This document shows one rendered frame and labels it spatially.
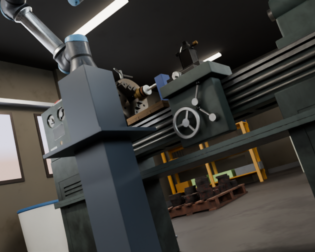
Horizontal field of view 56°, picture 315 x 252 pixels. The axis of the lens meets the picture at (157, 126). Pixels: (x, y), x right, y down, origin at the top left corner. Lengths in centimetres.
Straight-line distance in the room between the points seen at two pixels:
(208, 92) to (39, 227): 317
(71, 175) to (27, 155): 283
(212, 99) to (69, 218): 139
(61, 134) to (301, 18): 166
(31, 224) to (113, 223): 284
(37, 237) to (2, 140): 154
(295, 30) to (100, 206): 115
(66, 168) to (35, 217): 195
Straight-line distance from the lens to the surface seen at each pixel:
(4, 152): 477
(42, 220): 409
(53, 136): 233
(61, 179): 228
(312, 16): 147
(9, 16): 188
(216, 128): 135
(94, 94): 141
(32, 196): 484
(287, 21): 149
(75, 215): 221
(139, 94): 194
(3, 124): 493
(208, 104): 137
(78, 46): 160
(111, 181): 131
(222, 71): 143
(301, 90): 125
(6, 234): 459
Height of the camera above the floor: 45
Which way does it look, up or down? 12 degrees up
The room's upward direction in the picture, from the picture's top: 17 degrees counter-clockwise
